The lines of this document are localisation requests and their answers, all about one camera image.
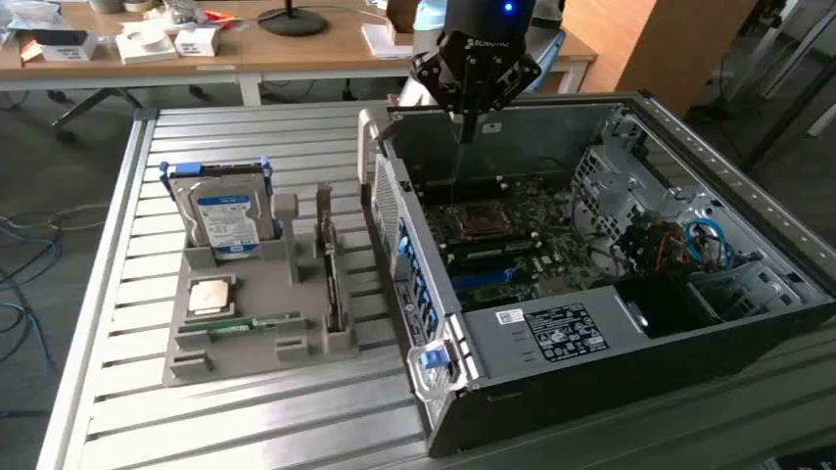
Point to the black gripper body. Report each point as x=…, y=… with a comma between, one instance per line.
x=483, y=24

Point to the graphics card with metal bracket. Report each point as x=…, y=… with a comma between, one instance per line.
x=334, y=274

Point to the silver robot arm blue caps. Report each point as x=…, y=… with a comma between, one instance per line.
x=429, y=14

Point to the white paper stack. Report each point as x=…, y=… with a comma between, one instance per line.
x=386, y=44

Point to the brown cardboard box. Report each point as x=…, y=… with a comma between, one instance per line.
x=402, y=14

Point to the black lamp base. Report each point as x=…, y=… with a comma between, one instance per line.
x=291, y=22

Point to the CPU socket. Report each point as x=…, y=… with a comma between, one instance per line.
x=487, y=220

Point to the wooden cabinet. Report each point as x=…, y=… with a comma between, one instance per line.
x=709, y=49

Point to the wooden desk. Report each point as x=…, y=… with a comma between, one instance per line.
x=229, y=49

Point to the orange paper item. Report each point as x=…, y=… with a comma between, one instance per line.
x=219, y=18

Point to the installed dark RAM stick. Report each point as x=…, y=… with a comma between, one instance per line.
x=494, y=255

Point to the green motherboard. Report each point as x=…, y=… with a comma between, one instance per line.
x=569, y=254

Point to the small white labelled box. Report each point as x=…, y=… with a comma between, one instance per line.
x=197, y=43

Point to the blue expansion slot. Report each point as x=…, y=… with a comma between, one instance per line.
x=487, y=279

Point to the hard disk in blue caddy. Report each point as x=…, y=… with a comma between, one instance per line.
x=226, y=215

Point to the white flat box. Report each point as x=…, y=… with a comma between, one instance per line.
x=147, y=56

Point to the white tape roll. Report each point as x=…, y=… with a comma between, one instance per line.
x=149, y=40

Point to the grey parts rack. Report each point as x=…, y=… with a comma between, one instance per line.
x=262, y=294

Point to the grey cup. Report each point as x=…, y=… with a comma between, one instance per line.
x=106, y=5

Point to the grey power supply unit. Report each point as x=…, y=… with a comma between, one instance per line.
x=510, y=343

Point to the silver CPU chip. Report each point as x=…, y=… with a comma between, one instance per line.
x=211, y=296

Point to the black and white box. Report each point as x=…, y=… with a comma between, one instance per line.
x=66, y=46

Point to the blue case latch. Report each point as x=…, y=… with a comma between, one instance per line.
x=433, y=360

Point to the green RAM stick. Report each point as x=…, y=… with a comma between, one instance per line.
x=235, y=324

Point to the clear plastic bag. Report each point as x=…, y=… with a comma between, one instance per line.
x=33, y=14

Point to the black open PC case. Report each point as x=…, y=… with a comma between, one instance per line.
x=589, y=391

